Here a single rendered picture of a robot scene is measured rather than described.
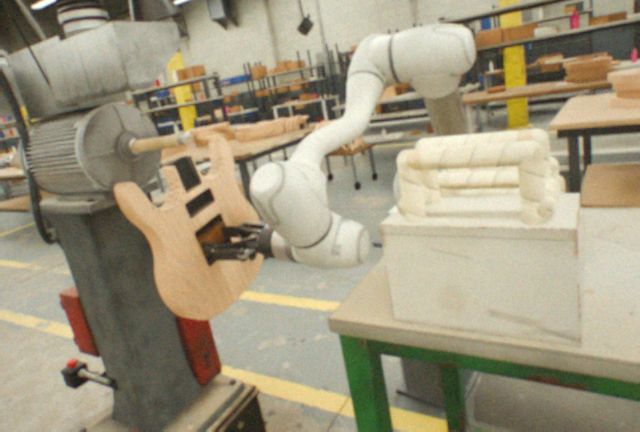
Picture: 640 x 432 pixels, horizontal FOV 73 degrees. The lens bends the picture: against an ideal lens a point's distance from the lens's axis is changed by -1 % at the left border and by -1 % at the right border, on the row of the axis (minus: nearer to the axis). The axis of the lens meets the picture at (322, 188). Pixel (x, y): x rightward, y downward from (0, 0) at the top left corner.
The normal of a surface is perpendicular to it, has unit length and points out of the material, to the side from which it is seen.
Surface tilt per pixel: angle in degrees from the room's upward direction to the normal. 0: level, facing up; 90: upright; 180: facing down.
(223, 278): 89
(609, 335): 0
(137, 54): 90
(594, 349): 0
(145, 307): 90
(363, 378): 89
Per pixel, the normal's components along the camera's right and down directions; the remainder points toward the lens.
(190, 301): 0.85, -0.04
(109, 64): -0.49, 0.29
